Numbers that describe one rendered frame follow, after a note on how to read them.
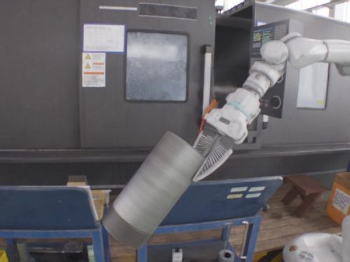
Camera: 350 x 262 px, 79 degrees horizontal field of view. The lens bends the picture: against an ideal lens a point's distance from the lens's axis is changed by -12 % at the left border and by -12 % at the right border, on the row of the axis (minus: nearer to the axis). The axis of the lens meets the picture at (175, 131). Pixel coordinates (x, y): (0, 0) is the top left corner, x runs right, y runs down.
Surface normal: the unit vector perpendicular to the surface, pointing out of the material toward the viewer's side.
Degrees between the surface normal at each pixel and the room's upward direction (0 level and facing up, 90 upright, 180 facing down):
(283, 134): 86
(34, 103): 86
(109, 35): 86
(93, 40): 86
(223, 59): 109
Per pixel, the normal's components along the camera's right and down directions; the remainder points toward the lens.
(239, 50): 0.17, 0.55
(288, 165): 0.19, 0.25
